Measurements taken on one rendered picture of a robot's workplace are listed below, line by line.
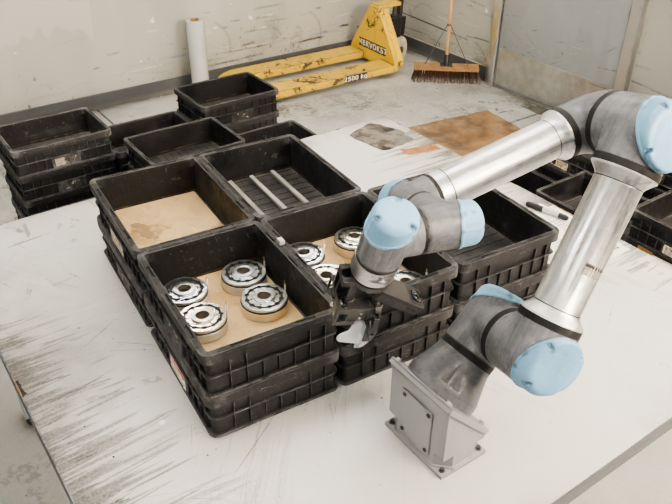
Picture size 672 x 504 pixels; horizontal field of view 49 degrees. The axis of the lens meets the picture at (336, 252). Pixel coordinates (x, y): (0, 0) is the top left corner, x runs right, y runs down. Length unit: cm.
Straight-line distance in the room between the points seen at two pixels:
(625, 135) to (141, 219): 124
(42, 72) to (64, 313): 305
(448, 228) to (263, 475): 63
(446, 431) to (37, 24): 386
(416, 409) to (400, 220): 48
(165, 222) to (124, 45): 307
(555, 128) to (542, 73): 367
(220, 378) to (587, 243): 71
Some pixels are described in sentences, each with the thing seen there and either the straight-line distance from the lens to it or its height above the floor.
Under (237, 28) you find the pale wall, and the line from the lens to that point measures 527.
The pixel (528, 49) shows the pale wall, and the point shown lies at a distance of 507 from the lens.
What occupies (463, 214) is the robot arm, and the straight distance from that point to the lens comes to 113.
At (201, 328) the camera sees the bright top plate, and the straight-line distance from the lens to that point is 154.
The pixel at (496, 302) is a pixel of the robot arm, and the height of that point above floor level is 101.
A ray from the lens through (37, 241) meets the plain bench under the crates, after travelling 224.
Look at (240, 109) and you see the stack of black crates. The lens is 340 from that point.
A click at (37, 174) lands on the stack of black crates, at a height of 48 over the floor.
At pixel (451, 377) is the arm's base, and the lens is 139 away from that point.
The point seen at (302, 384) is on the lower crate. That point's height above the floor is 76.
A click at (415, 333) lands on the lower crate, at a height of 78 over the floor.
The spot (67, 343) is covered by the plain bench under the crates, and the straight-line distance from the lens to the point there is 183.
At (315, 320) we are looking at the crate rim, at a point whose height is 93.
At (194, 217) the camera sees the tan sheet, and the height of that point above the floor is 83.
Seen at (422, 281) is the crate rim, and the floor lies 93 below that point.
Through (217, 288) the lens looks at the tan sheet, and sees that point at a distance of 170.
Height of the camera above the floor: 183
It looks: 33 degrees down
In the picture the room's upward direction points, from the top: 1 degrees clockwise
